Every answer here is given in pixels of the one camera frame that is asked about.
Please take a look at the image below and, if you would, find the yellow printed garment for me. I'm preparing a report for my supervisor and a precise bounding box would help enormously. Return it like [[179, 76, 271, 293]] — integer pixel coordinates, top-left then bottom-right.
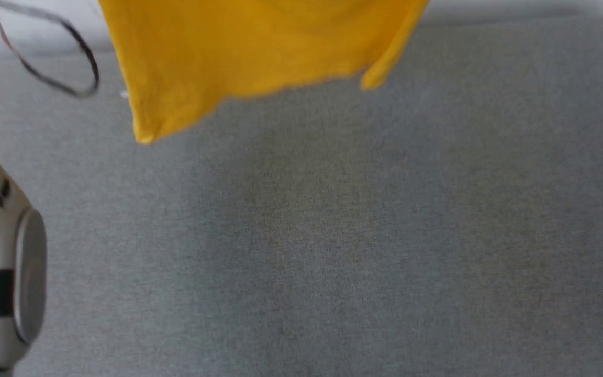
[[97, 0, 431, 145]]

